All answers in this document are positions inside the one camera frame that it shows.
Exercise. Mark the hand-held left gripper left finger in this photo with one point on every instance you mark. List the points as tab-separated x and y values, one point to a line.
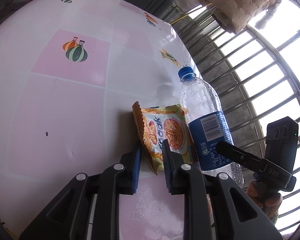
137	165

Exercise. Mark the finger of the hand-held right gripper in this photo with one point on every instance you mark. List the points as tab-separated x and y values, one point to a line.
237	155

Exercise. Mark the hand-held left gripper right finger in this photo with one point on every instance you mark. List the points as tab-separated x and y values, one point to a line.
166	165

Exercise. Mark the orange snack packet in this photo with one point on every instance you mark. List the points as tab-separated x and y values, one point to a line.
155	132

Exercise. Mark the clear bottle with blue label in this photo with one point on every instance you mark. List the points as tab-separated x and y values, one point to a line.
205	105

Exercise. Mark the person's right hand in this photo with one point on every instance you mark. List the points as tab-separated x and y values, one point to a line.
273	202

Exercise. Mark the green fluffy garment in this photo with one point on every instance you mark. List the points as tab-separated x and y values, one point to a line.
274	218

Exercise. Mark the pink printed tablecloth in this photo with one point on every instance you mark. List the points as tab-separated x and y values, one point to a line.
65	117

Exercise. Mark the metal balcony railing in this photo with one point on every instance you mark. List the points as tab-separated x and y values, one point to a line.
265	40

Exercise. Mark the yellow pole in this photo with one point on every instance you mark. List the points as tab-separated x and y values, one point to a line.
181	18

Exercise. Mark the hanging beige quilted jacket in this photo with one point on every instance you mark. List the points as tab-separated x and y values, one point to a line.
235	2

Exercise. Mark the black cabinet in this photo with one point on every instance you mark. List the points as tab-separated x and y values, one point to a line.
150	0

